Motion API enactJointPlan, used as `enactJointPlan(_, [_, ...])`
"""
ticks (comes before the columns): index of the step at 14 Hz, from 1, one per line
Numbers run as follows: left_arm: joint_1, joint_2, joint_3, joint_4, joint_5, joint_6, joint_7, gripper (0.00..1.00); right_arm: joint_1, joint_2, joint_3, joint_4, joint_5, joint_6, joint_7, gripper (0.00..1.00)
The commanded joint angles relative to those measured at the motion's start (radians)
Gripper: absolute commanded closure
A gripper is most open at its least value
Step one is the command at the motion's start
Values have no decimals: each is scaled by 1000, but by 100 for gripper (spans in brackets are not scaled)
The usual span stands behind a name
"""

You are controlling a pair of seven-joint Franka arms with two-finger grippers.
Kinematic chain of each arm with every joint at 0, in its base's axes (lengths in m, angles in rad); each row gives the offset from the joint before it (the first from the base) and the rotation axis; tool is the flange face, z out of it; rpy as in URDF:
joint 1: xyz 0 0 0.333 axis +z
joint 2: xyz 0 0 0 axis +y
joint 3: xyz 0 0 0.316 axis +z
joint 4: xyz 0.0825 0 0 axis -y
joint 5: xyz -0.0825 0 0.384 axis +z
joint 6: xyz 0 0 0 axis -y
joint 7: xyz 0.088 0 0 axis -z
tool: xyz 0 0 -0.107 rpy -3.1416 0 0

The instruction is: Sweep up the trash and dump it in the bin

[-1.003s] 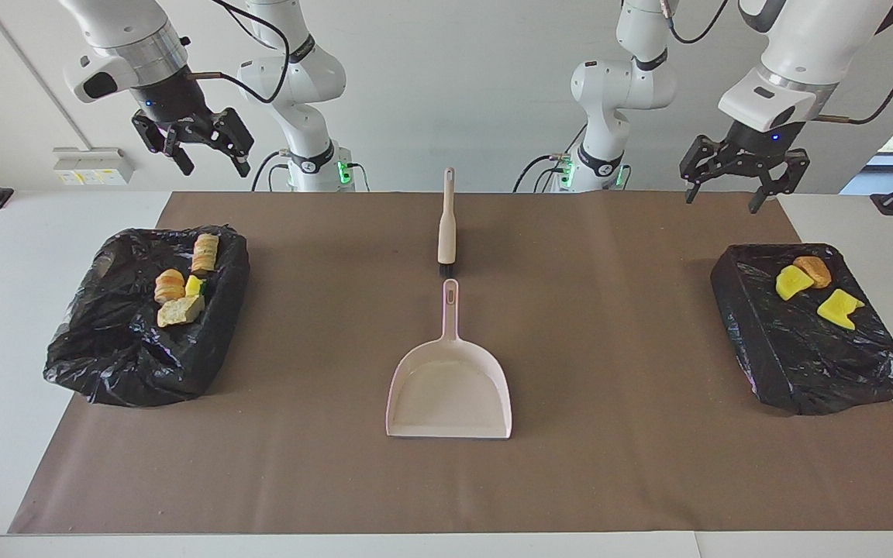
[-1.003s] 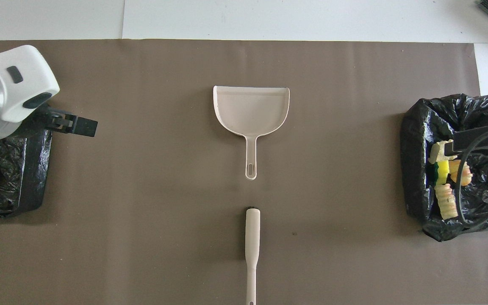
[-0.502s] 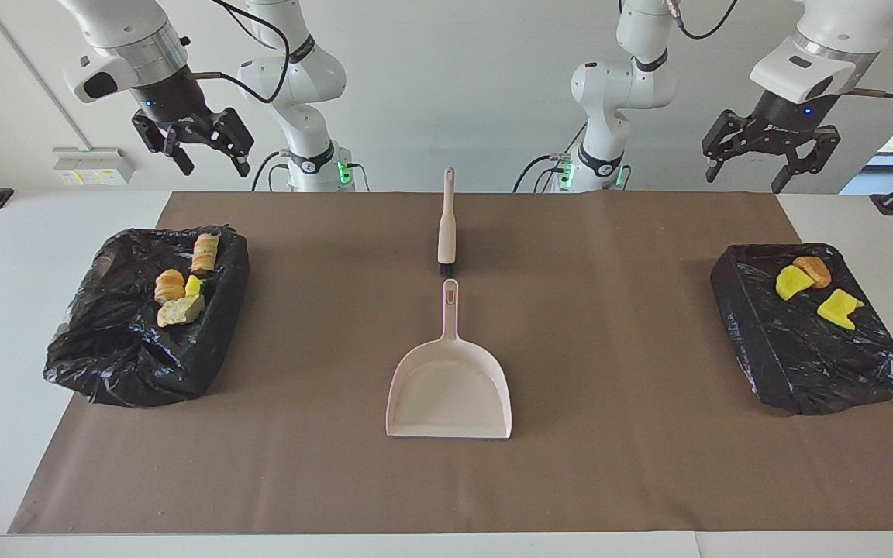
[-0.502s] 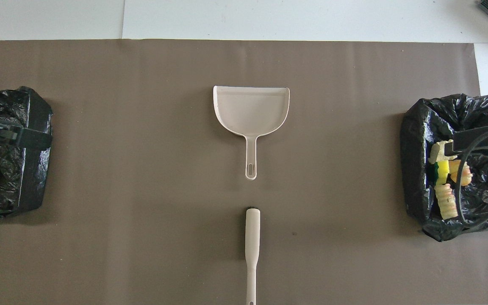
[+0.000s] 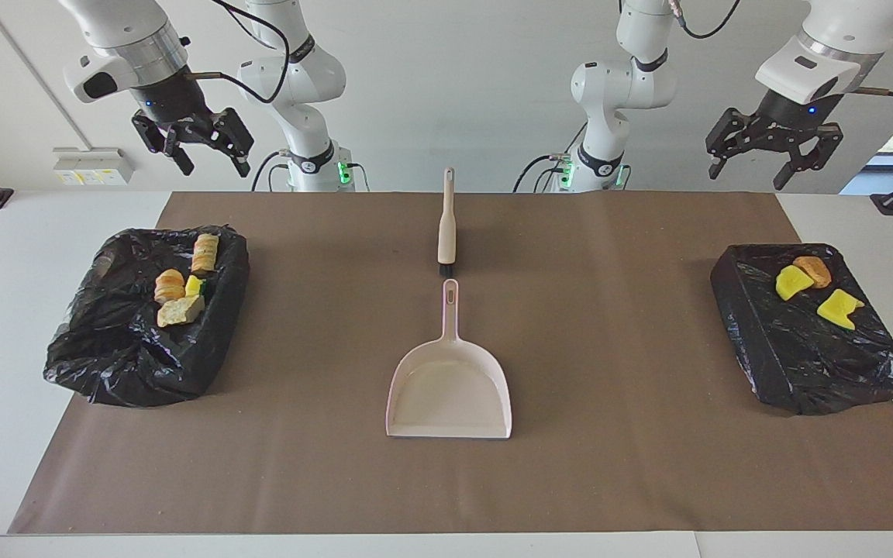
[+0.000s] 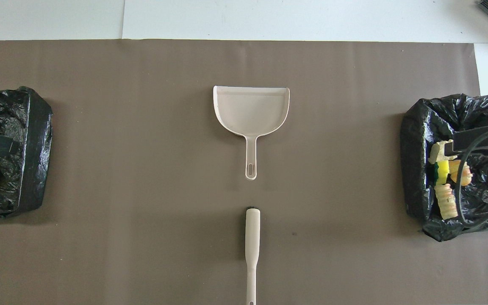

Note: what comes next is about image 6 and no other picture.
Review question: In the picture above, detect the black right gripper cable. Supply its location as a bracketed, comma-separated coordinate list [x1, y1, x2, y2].
[455, 125, 488, 234]

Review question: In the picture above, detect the yellowish foam chunk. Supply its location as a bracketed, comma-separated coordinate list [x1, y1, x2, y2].
[429, 139, 456, 164]
[434, 183, 460, 220]
[448, 159, 474, 187]

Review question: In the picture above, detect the yellow and green sponge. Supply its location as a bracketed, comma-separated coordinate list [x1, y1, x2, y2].
[434, 160, 450, 186]

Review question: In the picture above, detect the pale pink plastic dustpan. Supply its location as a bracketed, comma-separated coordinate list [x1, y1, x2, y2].
[213, 86, 290, 181]

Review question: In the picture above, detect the bin with crumpled black bag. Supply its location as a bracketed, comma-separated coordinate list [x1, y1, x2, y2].
[399, 93, 488, 242]

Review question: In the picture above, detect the brown paper table mat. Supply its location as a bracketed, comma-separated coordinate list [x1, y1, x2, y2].
[0, 39, 488, 305]

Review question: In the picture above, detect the bin with smooth black bag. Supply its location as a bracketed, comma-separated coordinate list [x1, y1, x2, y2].
[0, 86, 53, 218]

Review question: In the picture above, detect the beige hand brush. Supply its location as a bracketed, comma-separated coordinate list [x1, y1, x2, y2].
[245, 207, 261, 305]

